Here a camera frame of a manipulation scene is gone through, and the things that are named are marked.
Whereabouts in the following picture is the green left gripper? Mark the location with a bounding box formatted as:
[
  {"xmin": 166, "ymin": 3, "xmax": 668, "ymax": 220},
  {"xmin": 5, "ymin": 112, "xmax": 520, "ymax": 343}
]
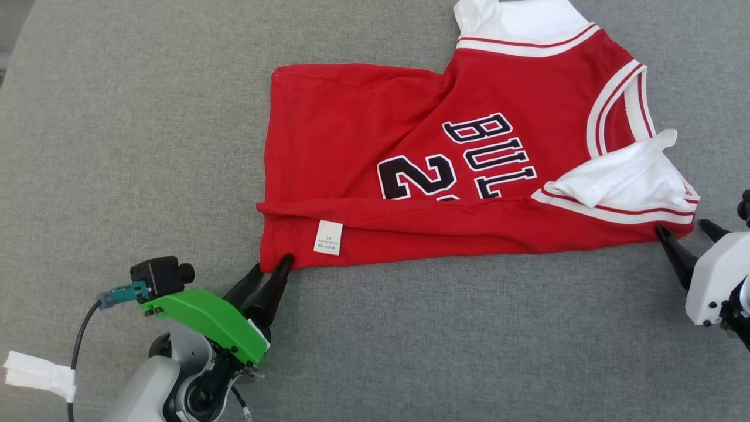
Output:
[{"xmin": 139, "ymin": 253, "xmax": 295, "ymax": 367}]

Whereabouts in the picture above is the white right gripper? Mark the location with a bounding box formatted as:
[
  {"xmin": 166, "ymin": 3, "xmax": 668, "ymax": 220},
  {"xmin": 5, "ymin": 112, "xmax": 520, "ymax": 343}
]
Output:
[{"xmin": 654, "ymin": 218, "xmax": 750, "ymax": 327}]

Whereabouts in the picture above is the red and white basketball jersey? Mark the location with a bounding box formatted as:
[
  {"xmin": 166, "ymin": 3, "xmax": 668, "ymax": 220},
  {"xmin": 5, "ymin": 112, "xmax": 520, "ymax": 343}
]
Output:
[{"xmin": 256, "ymin": 0, "xmax": 701, "ymax": 273}]

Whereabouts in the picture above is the white tape tag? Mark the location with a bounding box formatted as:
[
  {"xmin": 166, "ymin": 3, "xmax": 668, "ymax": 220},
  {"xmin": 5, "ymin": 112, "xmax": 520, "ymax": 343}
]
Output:
[{"xmin": 2, "ymin": 350, "xmax": 77, "ymax": 403}]

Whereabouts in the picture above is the black cable with teal plug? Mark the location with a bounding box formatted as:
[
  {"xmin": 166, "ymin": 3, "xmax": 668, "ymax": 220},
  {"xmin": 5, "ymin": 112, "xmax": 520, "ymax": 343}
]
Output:
[{"xmin": 66, "ymin": 280, "xmax": 150, "ymax": 422}]

